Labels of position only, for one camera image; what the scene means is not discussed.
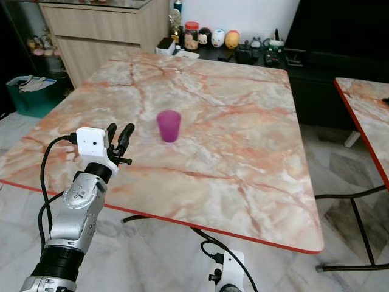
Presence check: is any purple plastic cup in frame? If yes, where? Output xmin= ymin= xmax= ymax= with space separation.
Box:
xmin=156 ymin=110 xmax=182 ymax=144

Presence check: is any teal storage basket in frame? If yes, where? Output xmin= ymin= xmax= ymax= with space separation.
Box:
xmin=6 ymin=74 xmax=65 ymax=119

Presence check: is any light wooden cabinet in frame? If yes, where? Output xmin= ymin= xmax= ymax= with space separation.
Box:
xmin=39 ymin=0 xmax=171 ymax=87

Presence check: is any small white box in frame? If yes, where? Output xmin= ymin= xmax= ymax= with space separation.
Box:
xmin=156 ymin=38 xmax=174 ymax=55

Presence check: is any clear jar with red lid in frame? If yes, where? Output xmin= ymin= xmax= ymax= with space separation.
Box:
xmin=184 ymin=22 xmax=201 ymax=50

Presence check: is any glass display cabinet with dolls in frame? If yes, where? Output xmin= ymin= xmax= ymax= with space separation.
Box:
xmin=0 ymin=0 xmax=75 ymax=81

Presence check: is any gold trophy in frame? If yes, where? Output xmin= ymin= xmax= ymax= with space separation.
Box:
xmin=170 ymin=0 xmax=184 ymax=42

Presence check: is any black round plush toy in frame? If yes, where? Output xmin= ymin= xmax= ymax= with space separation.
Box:
xmin=198 ymin=27 xmax=213 ymax=47

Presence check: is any white round plush toy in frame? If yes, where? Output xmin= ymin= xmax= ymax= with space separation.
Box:
xmin=212 ymin=28 xmax=226 ymax=49

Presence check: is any yellow round plush toy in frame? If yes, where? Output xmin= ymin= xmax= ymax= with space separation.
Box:
xmin=225 ymin=30 xmax=241 ymax=50

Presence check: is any small black box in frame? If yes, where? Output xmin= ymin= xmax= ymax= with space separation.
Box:
xmin=236 ymin=48 xmax=256 ymax=64

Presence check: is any black remote control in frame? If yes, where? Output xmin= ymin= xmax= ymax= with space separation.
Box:
xmin=264 ymin=49 xmax=283 ymax=66

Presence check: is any black television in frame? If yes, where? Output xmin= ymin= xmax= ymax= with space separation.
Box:
xmin=282 ymin=0 xmax=389 ymax=61

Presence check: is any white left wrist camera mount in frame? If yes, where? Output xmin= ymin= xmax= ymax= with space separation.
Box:
xmin=75 ymin=127 xmax=117 ymax=172

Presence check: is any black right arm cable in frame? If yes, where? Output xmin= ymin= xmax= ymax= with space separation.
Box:
xmin=122 ymin=215 xmax=260 ymax=292

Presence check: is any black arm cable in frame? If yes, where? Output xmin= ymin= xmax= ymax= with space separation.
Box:
xmin=39 ymin=134 xmax=80 ymax=244
xmin=122 ymin=215 xmax=260 ymax=292

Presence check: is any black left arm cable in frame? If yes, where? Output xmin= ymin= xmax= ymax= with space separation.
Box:
xmin=39 ymin=134 xmax=80 ymax=244

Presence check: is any black metal table frame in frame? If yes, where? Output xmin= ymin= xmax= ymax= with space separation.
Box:
xmin=316 ymin=186 xmax=389 ymax=273

